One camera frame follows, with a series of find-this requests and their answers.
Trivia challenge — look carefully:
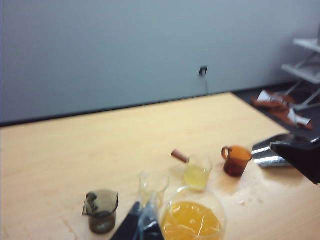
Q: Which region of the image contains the white metal rack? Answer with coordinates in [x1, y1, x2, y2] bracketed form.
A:
[281, 37, 320, 112]

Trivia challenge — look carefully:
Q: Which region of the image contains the silver foil bag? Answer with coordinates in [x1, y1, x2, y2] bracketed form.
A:
[251, 133, 305, 169]

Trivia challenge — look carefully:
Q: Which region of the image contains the grey glass measuring cup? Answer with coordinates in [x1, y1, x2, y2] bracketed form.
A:
[82, 189, 120, 235]

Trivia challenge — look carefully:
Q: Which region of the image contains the clear glass measuring cup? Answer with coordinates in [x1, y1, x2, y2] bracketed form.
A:
[138, 170, 170, 213]

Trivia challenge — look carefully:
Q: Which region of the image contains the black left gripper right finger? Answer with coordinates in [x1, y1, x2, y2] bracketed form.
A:
[138, 199, 165, 240]

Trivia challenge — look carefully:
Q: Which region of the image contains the wood-handled glass measuring cup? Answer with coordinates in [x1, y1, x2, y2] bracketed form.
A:
[171, 149, 213, 192]

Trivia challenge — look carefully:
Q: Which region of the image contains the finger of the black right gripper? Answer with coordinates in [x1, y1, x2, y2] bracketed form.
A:
[269, 136, 320, 186]

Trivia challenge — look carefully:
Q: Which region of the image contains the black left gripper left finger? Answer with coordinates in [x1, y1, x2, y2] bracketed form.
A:
[109, 201, 141, 240]

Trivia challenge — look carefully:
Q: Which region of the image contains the black power cable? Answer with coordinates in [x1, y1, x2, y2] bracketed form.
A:
[203, 74, 210, 97]

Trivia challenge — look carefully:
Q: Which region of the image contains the wine glass with orange juice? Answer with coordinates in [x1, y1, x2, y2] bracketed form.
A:
[159, 186, 227, 240]

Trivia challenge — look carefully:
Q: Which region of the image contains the amber glass measuring cup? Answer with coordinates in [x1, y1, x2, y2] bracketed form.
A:
[221, 145, 253, 178]

